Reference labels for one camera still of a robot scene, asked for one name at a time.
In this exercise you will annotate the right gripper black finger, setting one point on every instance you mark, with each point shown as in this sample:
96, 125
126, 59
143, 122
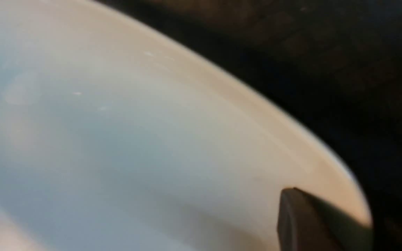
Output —
308, 223

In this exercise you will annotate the large white square plate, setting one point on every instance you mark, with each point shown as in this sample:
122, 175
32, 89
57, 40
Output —
113, 137

